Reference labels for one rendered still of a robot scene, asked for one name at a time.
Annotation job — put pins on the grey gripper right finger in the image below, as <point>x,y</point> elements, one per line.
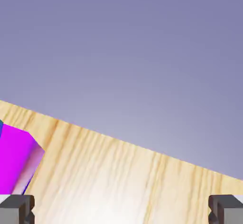
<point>226,208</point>

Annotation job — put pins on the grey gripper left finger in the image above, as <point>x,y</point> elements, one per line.
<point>15,208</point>

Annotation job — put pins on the large magenta box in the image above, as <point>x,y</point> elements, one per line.
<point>15,157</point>

